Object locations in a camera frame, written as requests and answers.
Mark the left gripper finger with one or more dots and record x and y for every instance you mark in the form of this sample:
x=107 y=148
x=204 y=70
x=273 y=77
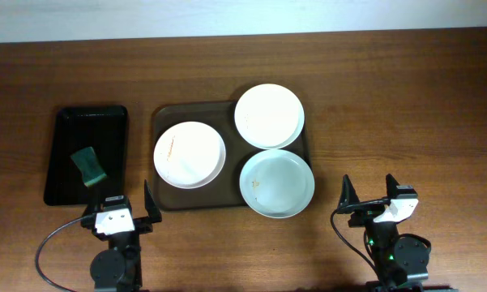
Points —
x=153 y=213
x=94 y=201

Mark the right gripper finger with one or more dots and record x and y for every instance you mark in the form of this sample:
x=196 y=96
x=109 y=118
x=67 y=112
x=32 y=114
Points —
x=349 y=200
x=392 y=187

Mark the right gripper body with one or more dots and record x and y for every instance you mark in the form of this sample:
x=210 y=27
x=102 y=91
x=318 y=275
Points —
x=362 y=217

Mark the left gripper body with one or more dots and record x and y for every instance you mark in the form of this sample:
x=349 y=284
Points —
x=142 y=222

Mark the green cleaning sponge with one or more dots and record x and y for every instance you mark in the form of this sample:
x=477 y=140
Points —
x=89 y=166

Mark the white plate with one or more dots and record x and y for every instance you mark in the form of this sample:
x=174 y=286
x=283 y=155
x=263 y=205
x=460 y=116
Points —
x=269 y=116
x=189 y=155

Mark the pale blue plate bottom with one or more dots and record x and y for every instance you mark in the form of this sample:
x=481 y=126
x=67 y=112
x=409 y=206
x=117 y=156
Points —
x=277 y=183

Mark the white plate top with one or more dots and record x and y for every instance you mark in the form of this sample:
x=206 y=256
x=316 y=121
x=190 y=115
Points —
x=269 y=116

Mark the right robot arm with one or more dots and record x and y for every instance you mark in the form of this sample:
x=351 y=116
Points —
x=398 y=260

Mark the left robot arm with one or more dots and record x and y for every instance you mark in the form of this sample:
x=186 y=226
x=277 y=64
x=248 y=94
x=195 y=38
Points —
x=119 y=267

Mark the brown plastic serving tray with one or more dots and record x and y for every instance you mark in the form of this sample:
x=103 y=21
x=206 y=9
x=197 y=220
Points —
x=224 y=190

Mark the black rectangular tray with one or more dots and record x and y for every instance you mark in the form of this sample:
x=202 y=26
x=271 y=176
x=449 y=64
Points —
x=103 y=128

